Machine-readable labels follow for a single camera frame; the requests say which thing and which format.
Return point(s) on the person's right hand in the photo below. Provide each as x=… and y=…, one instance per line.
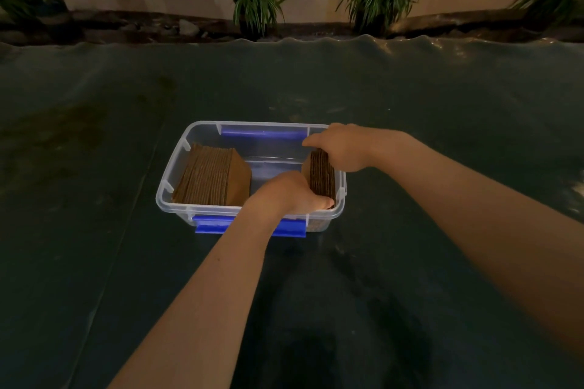
x=349, y=147

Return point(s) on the person's left hand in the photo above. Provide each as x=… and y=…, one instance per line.
x=285, y=195

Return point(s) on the person's left thumb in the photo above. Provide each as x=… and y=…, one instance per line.
x=319, y=202

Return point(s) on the person's right thumb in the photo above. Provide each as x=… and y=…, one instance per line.
x=315, y=140

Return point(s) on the bundle of cardboard pieces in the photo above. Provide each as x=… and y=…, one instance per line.
x=321, y=176

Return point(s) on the person's right forearm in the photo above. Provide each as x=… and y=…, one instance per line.
x=483, y=229

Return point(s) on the person's left forearm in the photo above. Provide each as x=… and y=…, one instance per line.
x=200, y=306

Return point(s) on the dark green table cover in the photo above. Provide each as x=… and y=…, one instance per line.
x=292, y=220

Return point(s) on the clear plastic storage box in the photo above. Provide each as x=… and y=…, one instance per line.
x=255, y=160

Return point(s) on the stack of brown cardboard sheets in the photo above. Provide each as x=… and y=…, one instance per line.
x=212, y=176

